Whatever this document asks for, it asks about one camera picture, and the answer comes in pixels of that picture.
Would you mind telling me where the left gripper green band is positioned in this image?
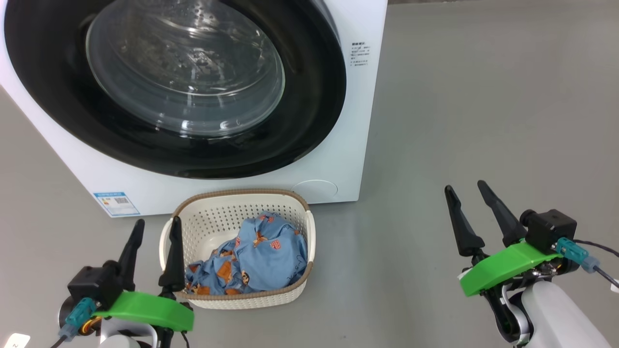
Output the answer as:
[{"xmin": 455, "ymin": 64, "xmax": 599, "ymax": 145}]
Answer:
[{"xmin": 92, "ymin": 216, "xmax": 195, "ymax": 332}]

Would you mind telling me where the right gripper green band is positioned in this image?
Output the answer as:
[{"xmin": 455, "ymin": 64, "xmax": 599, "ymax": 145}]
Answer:
[{"xmin": 444, "ymin": 180, "xmax": 576, "ymax": 297}]

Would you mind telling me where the blue garment with orange print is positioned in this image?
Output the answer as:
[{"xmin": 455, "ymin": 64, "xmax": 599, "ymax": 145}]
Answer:
[{"xmin": 185, "ymin": 211, "xmax": 309, "ymax": 296}]

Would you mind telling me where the black round glass washer door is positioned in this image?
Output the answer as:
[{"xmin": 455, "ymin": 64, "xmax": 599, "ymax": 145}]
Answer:
[{"xmin": 4, "ymin": 0, "xmax": 347, "ymax": 179}]

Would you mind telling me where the cream plastic basket brown rim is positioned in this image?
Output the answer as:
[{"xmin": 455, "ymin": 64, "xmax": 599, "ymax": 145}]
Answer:
[{"xmin": 159, "ymin": 188, "xmax": 316, "ymax": 310}]

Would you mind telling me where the white front-load washing machine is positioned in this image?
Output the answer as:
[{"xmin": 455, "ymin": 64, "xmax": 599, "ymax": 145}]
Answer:
[{"xmin": 0, "ymin": 0, "xmax": 388, "ymax": 218}]

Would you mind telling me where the blue energy label sticker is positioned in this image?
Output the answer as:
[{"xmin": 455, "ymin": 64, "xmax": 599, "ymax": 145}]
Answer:
[{"xmin": 93, "ymin": 192, "xmax": 141, "ymax": 217}]

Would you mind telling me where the round white filter cover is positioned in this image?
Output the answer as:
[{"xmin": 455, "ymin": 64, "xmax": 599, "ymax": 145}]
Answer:
[{"xmin": 291, "ymin": 180, "xmax": 338, "ymax": 203}]

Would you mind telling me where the left camera cable teal plug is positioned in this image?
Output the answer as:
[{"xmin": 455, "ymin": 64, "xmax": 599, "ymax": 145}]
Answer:
[{"xmin": 2, "ymin": 298, "xmax": 97, "ymax": 348}]

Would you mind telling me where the camera cable teal plug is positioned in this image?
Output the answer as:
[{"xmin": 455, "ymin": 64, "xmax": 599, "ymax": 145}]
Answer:
[
  {"xmin": 555, "ymin": 237, "xmax": 619, "ymax": 293},
  {"xmin": 2, "ymin": 298, "xmax": 97, "ymax": 348}
]

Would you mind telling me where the right camera cable teal plug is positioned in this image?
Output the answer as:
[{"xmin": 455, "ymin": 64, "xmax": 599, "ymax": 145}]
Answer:
[{"xmin": 555, "ymin": 237, "xmax": 619, "ymax": 293}]

